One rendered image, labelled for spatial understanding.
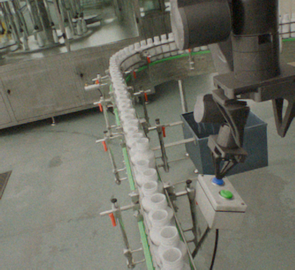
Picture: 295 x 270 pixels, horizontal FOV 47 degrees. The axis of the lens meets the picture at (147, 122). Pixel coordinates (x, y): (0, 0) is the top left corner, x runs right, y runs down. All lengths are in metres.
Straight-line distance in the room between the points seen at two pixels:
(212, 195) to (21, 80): 3.83
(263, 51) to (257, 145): 1.17
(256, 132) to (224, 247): 0.97
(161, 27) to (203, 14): 5.93
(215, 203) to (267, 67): 0.46
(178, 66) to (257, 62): 2.28
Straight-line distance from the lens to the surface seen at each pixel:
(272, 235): 2.39
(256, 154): 1.61
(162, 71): 2.67
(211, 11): 0.41
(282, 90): 0.46
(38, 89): 4.50
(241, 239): 2.35
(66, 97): 4.49
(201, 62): 2.71
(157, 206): 0.79
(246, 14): 0.43
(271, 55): 0.45
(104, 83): 2.09
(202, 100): 0.79
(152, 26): 6.30
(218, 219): 0.85
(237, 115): 0.44
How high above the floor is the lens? 1.64
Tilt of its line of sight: 24 degrees down
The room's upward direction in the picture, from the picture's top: 11 degrees counter-clockwise
